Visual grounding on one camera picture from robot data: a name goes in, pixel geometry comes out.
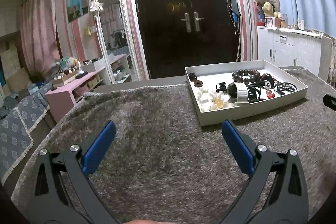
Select dark wooden bead bracelet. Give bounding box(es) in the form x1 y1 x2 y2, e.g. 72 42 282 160
232 69 276 99

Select white strap gold wristwatch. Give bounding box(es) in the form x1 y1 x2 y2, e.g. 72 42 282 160
227 82 248 105

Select white shallow jewelry tray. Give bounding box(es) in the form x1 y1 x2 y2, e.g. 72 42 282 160
185 60 308 126

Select white sideboard cabinet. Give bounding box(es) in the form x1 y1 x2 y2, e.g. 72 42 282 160
257 27 333 81

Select black claw hair clip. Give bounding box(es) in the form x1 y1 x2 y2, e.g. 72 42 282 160
247 84 265 103

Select grey patterned blanket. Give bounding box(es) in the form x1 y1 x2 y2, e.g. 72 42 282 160
1 83 52 184

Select pink low shelf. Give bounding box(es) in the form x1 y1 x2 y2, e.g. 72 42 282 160
44 53 132 123

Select grey shaggy rug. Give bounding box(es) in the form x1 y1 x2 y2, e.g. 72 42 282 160
11 68 335 223

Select black and jade pendant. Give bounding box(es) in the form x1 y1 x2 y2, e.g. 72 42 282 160
216 82 227 94

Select plush toy on cabinet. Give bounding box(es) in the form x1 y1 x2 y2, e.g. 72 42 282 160
262 2 274 17

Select white flower hair clip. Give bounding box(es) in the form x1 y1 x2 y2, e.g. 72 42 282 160
196 88 235 113

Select brown teardrop stone pendant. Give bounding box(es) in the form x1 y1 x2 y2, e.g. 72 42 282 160
194 80 203 88

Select blue bag on hook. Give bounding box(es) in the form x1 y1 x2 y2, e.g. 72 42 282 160
227 0 241 35

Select dark carved bead charm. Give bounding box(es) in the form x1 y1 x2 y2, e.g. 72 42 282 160
189 72 197 82

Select dark double door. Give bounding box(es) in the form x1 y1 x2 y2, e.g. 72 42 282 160
135 0 240 79

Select white framed standing mirror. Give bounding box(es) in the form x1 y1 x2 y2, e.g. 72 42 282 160
90 0 141 84

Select pink striped curtain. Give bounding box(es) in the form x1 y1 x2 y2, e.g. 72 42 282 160
19 0 60 75

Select black wire hair ties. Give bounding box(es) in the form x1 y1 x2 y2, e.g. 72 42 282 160
274 81 298 96

